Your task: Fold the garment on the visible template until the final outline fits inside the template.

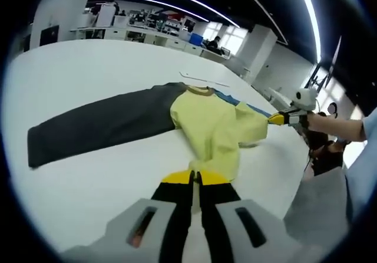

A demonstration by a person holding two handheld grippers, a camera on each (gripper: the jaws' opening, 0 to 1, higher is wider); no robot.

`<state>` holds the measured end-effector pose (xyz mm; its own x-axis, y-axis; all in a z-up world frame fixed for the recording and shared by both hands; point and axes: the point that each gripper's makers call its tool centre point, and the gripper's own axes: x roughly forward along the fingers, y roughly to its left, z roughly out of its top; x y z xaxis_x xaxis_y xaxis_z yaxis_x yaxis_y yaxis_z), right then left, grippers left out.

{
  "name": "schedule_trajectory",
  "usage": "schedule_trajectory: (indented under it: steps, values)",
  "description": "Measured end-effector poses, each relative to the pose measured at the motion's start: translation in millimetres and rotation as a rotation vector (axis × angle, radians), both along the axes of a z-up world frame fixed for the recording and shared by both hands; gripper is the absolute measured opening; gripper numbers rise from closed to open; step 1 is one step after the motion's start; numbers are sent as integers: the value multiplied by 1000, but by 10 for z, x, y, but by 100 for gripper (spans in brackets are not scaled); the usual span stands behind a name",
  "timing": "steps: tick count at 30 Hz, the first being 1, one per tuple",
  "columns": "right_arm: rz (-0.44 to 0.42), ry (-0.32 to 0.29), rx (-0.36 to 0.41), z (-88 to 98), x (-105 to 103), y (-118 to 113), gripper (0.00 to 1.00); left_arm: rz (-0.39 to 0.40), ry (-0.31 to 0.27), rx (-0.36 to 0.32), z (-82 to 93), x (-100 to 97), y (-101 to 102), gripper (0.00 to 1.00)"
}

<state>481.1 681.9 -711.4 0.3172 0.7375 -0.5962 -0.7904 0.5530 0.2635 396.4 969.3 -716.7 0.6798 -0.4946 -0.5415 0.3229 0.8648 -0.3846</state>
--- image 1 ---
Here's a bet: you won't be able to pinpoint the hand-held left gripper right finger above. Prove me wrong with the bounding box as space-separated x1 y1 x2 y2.
196 170 299 263

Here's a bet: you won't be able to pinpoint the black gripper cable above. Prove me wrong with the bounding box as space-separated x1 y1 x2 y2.
305 133 315 172

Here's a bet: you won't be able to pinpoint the white counter desks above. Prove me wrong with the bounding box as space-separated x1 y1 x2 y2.
69 23 231 60

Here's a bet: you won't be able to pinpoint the blue storage box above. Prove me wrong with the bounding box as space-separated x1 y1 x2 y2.
188 32 204 46

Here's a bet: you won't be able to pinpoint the white board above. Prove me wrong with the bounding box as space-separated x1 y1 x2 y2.
96 4 116 28

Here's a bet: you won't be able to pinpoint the person's grey trousers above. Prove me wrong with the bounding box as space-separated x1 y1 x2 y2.
283 168 354 248

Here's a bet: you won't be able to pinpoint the operator's arm in blue sleeve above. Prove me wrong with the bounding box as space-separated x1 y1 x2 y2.
343 109 377 228

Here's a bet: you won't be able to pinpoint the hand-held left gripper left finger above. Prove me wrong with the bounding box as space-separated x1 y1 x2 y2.
63 170 196 263

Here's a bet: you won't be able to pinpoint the yellow blue grey garment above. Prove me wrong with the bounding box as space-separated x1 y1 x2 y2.
27 81 274 185

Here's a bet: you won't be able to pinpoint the black chair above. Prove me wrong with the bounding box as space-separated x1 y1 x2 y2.
39 25 60 47

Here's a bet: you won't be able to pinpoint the long ceiling light strip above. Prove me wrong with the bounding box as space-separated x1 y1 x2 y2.
293 0 324 65

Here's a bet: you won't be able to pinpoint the white table cable flap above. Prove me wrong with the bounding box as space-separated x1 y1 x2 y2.
178 71 230 88

